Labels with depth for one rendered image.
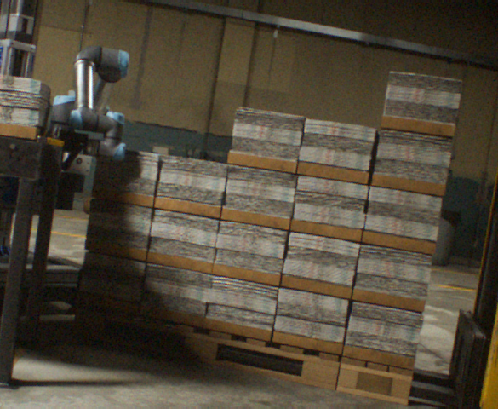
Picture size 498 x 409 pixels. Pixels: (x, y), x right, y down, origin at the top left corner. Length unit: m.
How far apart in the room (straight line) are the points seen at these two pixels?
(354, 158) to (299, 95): 7.09
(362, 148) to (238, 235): 0.61
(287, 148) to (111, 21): 7.16
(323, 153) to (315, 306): 0.61
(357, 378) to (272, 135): 1.03
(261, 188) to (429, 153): 0.68
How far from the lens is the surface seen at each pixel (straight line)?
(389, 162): 2.85
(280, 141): 2.90
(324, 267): 2.87
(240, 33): 9.80
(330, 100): 10.00
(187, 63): 9.78
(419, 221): 2.85
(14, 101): 2.84
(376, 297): 2.87
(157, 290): 3.04
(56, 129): 3.55
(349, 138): 2.87
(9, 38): 3.58
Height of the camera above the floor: 0.80
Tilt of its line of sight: 3 degrees down
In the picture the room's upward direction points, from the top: 9 degrees clockwise
